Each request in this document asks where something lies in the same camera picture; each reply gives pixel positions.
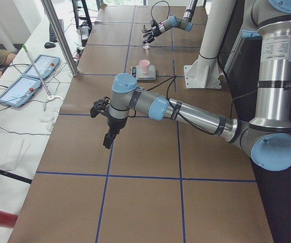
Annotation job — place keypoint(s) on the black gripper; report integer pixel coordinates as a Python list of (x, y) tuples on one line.
[(116, 123), (156, 30)]

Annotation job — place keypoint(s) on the clear glass sauce bottle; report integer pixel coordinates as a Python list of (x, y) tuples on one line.
[(144, 36)]

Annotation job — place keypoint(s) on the pink plastic cup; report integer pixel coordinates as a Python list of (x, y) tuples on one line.
[(144, 65)]

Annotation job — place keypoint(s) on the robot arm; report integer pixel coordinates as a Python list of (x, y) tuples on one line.
[(173, 22), (266, 139)]

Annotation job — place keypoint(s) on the grey digital kitchen scale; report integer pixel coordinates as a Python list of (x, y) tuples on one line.
[(136, 72)]

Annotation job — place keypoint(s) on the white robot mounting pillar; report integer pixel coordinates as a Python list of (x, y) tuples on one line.
[(204, 72)]

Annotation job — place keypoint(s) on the upper blue teach pendant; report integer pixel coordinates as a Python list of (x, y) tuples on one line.
[(45, 64)]

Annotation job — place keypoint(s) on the blue teach pendant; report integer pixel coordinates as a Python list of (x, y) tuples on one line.
[(20, 92), (45, 64)]

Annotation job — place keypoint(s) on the black keyboard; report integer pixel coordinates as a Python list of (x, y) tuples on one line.
[(52, 35)]

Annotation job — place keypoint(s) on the lower blue teach pendant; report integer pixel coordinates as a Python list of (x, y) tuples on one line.
[(20, 92)]

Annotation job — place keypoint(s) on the black computer mouse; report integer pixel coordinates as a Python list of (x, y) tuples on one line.
[(49, 45)]

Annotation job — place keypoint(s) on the metal rod green tip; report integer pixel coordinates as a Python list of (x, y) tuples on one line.
[(50, 96)]

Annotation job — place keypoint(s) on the aluminium frame post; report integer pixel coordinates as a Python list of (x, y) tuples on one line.
[(53, 19)]

